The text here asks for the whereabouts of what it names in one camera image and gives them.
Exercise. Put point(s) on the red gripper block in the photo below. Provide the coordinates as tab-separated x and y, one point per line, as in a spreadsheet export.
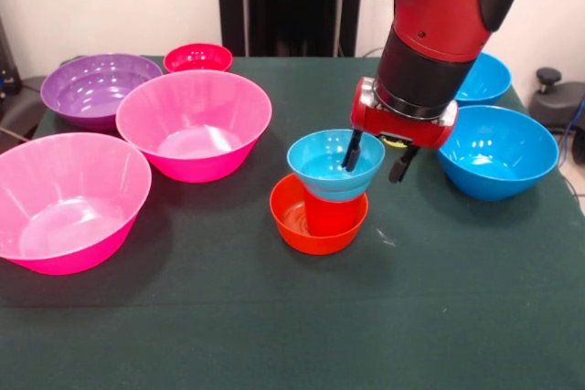
402	129

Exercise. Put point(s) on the stack of small blue bowls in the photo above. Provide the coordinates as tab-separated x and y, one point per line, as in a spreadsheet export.
320	171

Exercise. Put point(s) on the red cup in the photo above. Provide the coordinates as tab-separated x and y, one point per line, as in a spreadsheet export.
333	218

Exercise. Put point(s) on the orange bowl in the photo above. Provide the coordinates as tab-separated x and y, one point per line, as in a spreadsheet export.
290	230

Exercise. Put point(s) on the large blue bowl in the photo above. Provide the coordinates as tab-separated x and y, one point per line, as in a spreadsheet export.
486	84
498	157

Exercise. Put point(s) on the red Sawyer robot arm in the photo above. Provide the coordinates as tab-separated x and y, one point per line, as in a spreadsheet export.
434	11

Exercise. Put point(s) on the dark green table cloth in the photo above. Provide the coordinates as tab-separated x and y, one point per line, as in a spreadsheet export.
292	317

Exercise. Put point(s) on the large pink bowl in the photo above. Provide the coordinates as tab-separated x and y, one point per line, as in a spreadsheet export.
68	198
192	120

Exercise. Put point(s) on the small crimson bowl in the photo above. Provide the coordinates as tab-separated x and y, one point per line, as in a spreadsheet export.
197	56

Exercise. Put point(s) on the purple bowl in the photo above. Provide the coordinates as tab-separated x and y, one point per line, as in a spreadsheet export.
91	84

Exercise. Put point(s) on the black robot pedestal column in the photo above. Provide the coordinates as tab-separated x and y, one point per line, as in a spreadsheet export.
274	11

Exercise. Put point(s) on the black pedestal foot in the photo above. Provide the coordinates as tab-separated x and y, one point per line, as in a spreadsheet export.
18	107
562	102

